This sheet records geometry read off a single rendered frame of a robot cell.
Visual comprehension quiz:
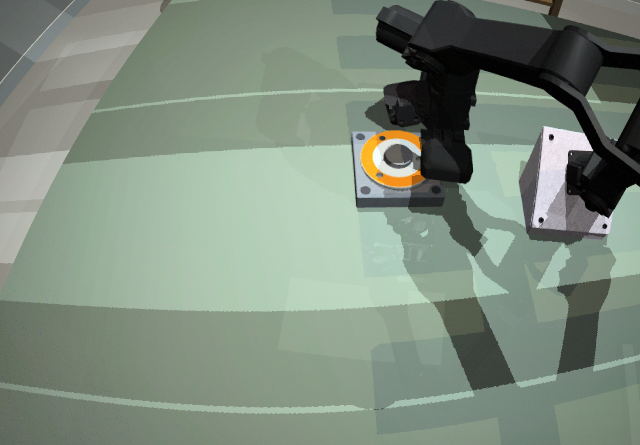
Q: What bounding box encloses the orange round plate with holes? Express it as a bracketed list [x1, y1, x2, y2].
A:
[360, 130, 427, 190]

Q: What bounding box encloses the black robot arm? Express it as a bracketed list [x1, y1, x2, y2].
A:
[376, 0, 640, 219]

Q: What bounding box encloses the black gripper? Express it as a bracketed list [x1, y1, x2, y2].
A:
[420, 73, 477, 184]

